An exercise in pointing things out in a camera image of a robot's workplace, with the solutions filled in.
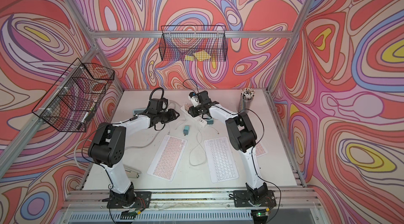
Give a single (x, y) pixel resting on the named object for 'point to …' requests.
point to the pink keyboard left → (167, 157)
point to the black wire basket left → (69, 103)
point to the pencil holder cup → (247, 95)
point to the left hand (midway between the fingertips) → (179, 115)
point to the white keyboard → (220, 160)
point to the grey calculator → (138, 111)
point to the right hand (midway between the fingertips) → (192, 114)
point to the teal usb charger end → (210, 121)
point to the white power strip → (200, 121)
